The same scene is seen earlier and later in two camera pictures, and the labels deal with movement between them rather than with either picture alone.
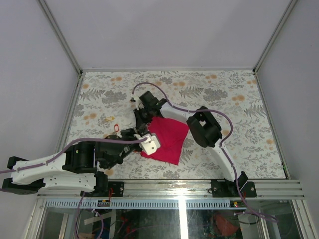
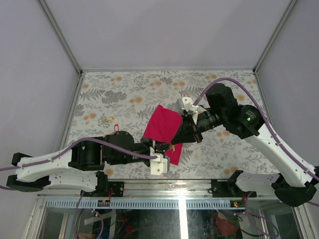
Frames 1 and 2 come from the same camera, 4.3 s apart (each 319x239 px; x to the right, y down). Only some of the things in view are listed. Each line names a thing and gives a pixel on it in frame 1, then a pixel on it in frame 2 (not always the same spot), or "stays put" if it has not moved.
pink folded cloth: x=172 y=135 stays put
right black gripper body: x=144 y=114 -> x=197 y=133
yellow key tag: x=109 y=118 stays put
